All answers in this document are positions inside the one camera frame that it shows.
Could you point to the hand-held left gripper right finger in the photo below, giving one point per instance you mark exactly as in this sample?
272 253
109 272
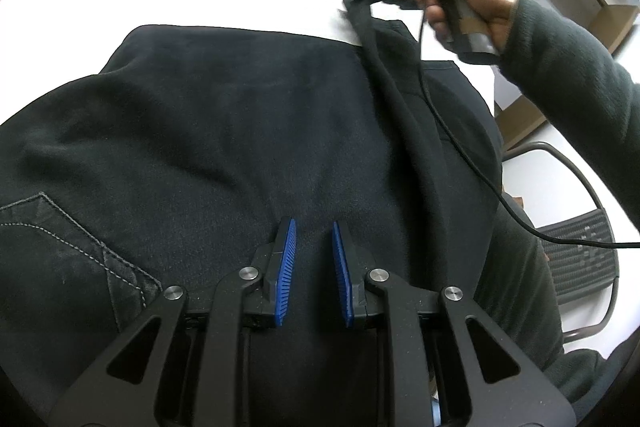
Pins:
342 277

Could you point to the person's right forearm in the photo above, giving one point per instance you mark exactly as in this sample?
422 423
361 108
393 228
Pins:
565 72

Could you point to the wooden framed cabinet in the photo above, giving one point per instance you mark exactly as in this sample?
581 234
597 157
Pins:
615 27

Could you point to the grey mesh chair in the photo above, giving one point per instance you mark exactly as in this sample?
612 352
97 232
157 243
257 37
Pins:
580 267

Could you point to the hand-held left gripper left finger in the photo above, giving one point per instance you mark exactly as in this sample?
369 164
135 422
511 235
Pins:
285 267

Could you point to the black pants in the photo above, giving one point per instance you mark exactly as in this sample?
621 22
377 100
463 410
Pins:
200 132

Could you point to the person's dark sweater torso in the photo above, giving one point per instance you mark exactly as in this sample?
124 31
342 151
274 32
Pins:
520 297

